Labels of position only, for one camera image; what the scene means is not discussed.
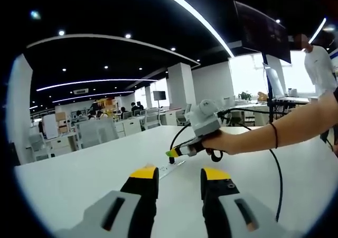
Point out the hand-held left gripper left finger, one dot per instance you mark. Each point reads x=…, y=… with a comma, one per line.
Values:
x=111, y=217

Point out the large black monitor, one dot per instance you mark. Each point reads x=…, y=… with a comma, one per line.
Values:
x=261, y=31

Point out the green potted plant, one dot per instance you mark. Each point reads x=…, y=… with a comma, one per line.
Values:
x=245, y=95

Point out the black monitor stand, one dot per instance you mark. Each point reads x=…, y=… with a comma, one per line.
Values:
x=270, y=95

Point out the white office desk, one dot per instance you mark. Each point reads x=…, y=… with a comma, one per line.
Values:
x=264, y=105

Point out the black wrist band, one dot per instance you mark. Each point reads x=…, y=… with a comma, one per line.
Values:
x=276, y=136

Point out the long ceiling light strip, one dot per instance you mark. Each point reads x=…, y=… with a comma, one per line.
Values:
x=195, y=13

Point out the person's right hand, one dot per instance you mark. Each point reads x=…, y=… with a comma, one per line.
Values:
x=224, y=144

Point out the silver laptop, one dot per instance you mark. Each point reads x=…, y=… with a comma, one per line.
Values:
x=277, y=84

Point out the white office chair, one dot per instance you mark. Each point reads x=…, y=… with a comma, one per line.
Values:
x=97, y=132
x=39, y=146
x=152, y=117
x=183, y=115

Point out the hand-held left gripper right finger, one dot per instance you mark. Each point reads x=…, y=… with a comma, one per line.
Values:
x=229, y=217

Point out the small black monitor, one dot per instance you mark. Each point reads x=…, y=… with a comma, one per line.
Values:
x=159, y=95

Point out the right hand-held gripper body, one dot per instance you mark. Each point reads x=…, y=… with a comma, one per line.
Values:
x=206, y=119

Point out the white drawer cabinet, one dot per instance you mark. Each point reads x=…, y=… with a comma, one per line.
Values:
x=62, y=144

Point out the ceiling air vent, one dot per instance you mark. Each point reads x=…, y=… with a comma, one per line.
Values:
x=81, y=91

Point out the white board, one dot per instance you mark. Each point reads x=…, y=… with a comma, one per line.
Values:
x=50, y=127

